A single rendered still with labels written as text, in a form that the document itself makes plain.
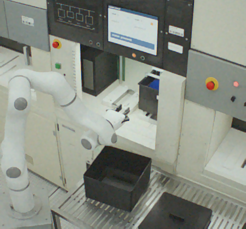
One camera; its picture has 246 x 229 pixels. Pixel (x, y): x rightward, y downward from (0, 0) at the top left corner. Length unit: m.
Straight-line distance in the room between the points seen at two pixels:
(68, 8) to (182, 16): 0.68
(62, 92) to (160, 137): 0.70
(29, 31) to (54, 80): 0.87
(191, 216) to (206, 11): 0.99
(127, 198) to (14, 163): 0.61
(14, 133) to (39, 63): 0.86
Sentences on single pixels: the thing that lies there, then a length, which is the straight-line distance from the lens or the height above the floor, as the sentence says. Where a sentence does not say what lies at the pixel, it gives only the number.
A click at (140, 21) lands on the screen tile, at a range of 2.02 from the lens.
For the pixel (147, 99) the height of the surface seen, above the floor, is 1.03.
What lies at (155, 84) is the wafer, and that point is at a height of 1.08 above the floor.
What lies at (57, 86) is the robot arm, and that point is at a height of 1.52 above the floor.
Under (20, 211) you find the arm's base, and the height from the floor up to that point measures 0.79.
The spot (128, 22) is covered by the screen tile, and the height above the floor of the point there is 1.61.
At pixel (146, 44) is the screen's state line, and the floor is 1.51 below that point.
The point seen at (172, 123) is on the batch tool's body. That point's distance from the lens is 2.14.
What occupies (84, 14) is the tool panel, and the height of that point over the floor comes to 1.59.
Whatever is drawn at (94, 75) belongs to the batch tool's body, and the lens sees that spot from 2.71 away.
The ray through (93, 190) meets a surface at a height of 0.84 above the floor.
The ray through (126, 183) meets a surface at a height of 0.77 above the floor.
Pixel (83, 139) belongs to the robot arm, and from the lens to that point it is 1.93.
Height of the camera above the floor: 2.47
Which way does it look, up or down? 36 degrees down
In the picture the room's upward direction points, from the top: 1 degrees clockwise
